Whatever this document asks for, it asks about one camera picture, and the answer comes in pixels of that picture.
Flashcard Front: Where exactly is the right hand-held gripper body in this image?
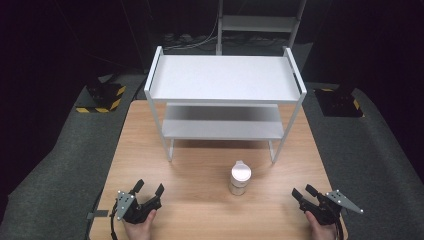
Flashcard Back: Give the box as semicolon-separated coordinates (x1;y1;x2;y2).
299;189;365;226

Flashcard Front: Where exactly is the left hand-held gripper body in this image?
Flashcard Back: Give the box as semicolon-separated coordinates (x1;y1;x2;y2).
114;190;163;225

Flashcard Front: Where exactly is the person's left hand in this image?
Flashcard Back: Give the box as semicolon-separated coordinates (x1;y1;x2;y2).
122;209;158;240

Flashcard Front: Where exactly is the person's right hand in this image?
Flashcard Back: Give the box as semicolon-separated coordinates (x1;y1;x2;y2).
304;210;338;240

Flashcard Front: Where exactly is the grey tape strip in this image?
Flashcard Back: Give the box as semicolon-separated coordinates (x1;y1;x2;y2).
86;209;110;221

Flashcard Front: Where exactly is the white plastic bottle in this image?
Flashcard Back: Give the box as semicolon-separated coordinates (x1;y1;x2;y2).
228;160;253;197

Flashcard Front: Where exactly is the black base with hazard stripes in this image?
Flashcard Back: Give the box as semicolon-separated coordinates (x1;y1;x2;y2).
75;83;127;114
314;87;365;118

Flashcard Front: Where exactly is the white two-tier metal shelf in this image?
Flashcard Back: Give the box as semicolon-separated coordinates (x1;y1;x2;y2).
143;45;308;164

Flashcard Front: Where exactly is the white metal stand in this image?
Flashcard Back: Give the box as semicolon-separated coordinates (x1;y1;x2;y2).
215;0;307;56

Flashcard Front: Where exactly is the black cable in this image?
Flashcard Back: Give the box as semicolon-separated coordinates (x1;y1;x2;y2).
334;215;346;240
109;199;120;240

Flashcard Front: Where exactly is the white cable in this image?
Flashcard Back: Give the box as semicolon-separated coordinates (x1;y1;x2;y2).
163;16;221;52

